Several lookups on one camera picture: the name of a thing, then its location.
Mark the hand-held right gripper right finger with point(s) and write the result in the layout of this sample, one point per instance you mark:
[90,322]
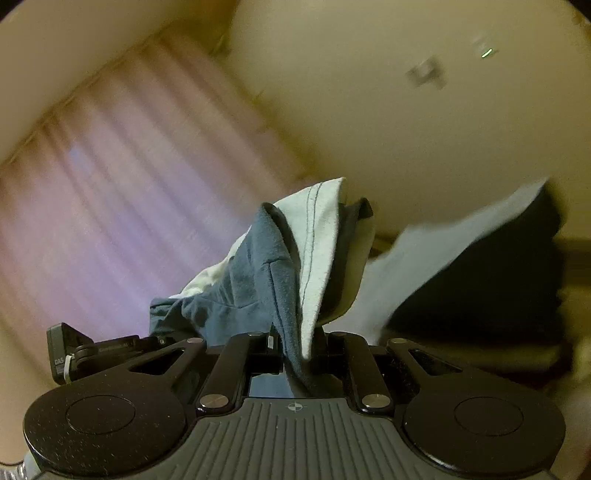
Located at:
[360,364]

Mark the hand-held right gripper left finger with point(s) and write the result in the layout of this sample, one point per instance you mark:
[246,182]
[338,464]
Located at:
[231,364]

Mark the blue and white t-shirt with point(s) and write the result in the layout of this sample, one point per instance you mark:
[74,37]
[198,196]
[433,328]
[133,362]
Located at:
[286,277]

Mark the pink curtain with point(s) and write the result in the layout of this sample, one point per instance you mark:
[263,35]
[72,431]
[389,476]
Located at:
[115,184]

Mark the wall switch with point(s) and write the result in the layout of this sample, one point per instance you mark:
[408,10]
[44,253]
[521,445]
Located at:
[425,72]

